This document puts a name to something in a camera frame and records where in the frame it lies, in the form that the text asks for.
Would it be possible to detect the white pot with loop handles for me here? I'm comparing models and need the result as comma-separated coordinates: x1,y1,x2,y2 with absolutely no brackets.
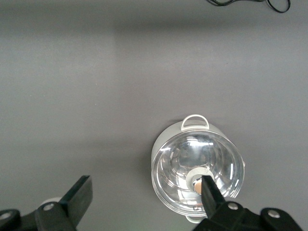
151,114,246,224

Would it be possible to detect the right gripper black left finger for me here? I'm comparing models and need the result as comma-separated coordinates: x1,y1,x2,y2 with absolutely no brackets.
0,175,93,231

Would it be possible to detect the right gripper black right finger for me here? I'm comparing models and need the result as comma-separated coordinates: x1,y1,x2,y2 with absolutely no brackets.
192,175,303,231

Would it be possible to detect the glass lid with metal knob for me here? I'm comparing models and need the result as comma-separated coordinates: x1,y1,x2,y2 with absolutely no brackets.
151,129,245,215

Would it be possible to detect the thin black loose cable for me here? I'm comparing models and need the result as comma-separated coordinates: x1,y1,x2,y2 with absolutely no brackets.
205,0,291,13

